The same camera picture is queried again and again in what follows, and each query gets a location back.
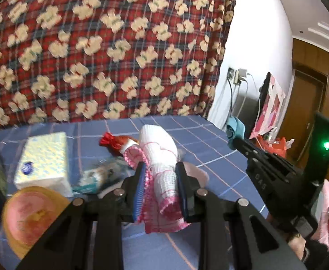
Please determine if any red plaid bear-print blanket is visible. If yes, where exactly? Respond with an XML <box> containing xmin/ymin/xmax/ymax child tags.
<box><xmin>0</xmin><ymin>0</ymin><xmax>237</xmax><ymax>133</ymax></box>

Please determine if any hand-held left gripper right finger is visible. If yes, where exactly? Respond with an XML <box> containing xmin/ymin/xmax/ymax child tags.
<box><xmin>174</xmin><ymin>162</ymin><xmax>307</xmax><ymax>270</ymax></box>

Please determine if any black power cable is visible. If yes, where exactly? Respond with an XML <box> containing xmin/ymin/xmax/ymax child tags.
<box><xmin>227</xmin><ymin>78</ymin><xmax>235</xmax><ymax>117</ymax></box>

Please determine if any white plug charger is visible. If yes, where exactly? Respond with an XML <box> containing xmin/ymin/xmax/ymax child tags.
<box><xmin>236</xmin><ymin>68</ymin><xmax>248</xmax><ymax>85</ymax></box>

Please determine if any person's right forearm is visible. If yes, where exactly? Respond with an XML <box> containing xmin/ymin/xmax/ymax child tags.
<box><xmin>287</xmin><ymin>232</ymin><xmax>329</xmax><ymax>263</ymax></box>

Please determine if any pink patchwork cloth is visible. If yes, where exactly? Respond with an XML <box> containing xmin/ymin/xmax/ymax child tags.
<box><xmin>249</xmin><ymin>76</ymin><xmax>286</xmax><ymax>140</ymax></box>

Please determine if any wooden door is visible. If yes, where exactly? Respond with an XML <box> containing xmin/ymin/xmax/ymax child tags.
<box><xmin>277</xmin><ymin>70</ymin><xmax>327</xmax><ymax>164</ymax></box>

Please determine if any white knitted pink-trimmed cloth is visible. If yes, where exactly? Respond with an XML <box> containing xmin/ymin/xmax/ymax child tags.
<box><xmin>122</xmin><ymin>124</ymin><xmax>192</xmax><ymax>234</ymax></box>

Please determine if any red plastic bag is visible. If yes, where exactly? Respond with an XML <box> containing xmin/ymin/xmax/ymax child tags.
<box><xmin>256</xmin><ymin>135</ymin><xmax>294</xmax><ymax>158</ymax></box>

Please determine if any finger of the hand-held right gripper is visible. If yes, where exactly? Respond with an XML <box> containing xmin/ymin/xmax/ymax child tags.
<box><xmin>233</xmin><ymin>136</ymin><xmax>266</xmax><ymax>161</ymax></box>

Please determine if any teal sock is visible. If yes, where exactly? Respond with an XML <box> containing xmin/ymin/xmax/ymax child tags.
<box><xmin>226</xmin><ymin>117</ymin><xmax>246</xmax><ymax>150</ymax></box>

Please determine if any yellow white tissue packet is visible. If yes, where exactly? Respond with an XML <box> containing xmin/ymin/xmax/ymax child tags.
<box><xmin>13</xmin><ymin>132</ymin><xmax>74</xmax><ymax>198</ymax></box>

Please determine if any white charger cable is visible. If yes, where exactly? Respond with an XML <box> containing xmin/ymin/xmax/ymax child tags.
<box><xmin>245</xmin><ymin>72</ymin><xmax>261</xmax><ymax>116</ymax></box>

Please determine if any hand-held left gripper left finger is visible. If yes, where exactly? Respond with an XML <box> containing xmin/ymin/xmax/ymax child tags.
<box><xmin>15</xmin><ymin>162</ymin><xmax>154</xmax><ymax>270</ymax></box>

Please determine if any red drawstring pouch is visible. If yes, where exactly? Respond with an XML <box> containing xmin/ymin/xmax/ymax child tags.
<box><xmin>99</xmin><ymin>132</ymin><xmax>140</xmax><ymax>156</ymax></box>

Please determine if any clear teal cotton swab bag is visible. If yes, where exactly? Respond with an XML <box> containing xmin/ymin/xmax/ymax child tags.
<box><xmin>72</xmin><ymin>157</ymin><xmax>131</xmax><ymax>194</ymax></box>

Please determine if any black flat screen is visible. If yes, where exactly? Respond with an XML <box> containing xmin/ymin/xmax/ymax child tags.
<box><xmin>259</xmin><ymin>72</ymin><xmax>271</xmax><ymax>126</ymax></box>

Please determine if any blue checked bed sheet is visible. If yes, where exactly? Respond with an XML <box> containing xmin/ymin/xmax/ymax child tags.
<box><xmin>0</xmin><ymin>115</ymin><xmax>269</xmax><ymax>270</ymax></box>

